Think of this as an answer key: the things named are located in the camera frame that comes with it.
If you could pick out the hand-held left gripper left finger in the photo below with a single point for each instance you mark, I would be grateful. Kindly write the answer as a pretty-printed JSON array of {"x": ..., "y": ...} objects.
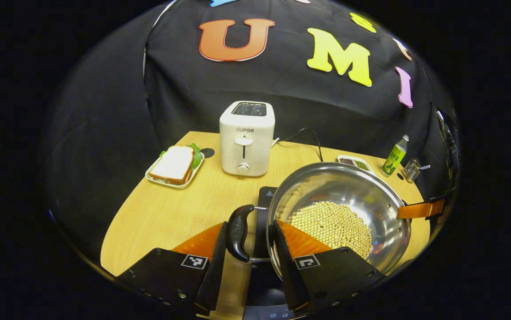
[{"x": 215, "y": 275}]

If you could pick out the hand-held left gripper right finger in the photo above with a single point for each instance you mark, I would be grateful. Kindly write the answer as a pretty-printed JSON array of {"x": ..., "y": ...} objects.
[{"x": 289, "y": 280}]

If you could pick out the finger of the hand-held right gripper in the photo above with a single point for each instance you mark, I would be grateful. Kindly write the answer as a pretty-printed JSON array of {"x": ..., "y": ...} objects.
[{"x": 420, "y": 210}]

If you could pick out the black induction cooktop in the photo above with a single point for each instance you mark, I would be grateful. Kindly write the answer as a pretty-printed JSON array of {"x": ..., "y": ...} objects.
[{"x": 262, "y": 284}]

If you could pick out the stainless steel pot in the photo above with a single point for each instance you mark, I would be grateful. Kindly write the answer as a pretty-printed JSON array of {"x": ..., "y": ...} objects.
[{"x": 349, "y": 186}]

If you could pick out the metal spoon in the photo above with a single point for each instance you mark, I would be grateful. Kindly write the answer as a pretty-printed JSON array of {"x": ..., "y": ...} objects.
[{"x": 424, "y": 167}]

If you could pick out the green label drink bottle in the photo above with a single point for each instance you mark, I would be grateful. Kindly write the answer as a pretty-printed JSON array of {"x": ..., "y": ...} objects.
[{"x": 394, "y": 158}]

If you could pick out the pile of soybeans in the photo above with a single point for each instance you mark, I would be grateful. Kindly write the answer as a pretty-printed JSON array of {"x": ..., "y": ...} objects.
[{"x": 331, "y": 222}]

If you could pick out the white divided bean dish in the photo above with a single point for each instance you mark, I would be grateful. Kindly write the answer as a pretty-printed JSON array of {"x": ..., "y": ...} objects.
[{"x": 355, "y": 163}]

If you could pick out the pale rectangular plate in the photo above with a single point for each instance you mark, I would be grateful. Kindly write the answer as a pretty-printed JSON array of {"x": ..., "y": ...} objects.
[{"x": 154, "y": 178}]

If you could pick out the white bread sandwich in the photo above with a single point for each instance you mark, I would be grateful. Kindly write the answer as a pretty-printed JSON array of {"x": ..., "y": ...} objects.
[{"x": 173, "y": 164}]

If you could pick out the white toaster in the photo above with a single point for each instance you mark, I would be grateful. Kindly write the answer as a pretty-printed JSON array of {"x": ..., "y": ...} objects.
[{"x": 246, "y": 142}]

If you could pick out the black backdrop cloth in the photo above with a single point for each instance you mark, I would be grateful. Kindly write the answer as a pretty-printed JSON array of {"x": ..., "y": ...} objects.
[{"x": 282, "y": 89}]

